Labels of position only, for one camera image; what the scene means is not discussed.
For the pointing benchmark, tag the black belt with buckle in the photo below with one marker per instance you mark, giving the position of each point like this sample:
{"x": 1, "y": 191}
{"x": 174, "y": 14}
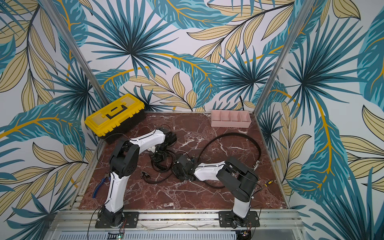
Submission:
{"x": 159, "y": 168}

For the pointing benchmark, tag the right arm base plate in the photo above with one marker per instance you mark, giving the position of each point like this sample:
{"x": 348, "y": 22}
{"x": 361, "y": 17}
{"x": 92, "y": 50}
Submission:
{"x": 229, "y": 219}

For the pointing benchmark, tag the yellow black toolbox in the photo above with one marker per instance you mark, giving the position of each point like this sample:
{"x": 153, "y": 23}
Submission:
{"x": 117, "y": 118}

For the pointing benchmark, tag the corner aluminium post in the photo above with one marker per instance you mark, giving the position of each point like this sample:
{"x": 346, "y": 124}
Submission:
{"x": 299, "y": 21}
{"x": 64, "y": 29}

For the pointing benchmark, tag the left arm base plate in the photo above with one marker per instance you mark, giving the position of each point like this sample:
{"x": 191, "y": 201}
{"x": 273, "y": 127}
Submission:
{"x": 122, "y": 220}

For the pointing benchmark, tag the aluminium front rail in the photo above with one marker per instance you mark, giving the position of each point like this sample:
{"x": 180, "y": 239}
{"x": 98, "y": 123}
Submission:
{"x": 264, "y": 224}

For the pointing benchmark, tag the left corner aluminium post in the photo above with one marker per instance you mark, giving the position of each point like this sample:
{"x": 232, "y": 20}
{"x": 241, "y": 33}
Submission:
{"x": 64, "y": 29}

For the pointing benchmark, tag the pink plastic divided organizer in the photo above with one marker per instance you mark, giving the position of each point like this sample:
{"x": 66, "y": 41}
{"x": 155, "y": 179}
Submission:
{"x": 230, "y": 119}

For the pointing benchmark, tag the long black leather belt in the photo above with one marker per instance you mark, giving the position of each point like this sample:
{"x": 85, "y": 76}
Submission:
{"x": 231, "y": 136}

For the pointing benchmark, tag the yellow black screwdriver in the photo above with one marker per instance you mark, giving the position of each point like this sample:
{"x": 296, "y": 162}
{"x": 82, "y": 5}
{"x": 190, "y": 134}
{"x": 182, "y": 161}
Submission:
{"x": 264, "y": 185}

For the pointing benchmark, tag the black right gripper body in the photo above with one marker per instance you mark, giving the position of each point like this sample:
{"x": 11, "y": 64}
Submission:
{"x": 178, "y": 168}

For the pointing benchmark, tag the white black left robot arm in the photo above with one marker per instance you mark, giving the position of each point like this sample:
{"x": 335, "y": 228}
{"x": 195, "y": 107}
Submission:
{"x": 123, "y": 163}

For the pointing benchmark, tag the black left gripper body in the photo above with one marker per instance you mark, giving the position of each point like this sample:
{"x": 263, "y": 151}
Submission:
{"x": 160, "y": 154}

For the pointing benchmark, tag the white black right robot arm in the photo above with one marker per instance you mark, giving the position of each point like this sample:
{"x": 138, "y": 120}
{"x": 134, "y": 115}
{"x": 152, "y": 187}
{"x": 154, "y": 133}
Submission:
{"x": 238, "y": 178}

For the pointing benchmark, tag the right corner aluminium post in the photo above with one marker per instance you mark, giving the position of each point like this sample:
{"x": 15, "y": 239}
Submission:
{"x": 299, "y": 21}

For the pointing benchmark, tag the blue handled pliers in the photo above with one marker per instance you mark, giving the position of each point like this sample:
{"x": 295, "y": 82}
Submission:
{"x": 102, "y": 182}

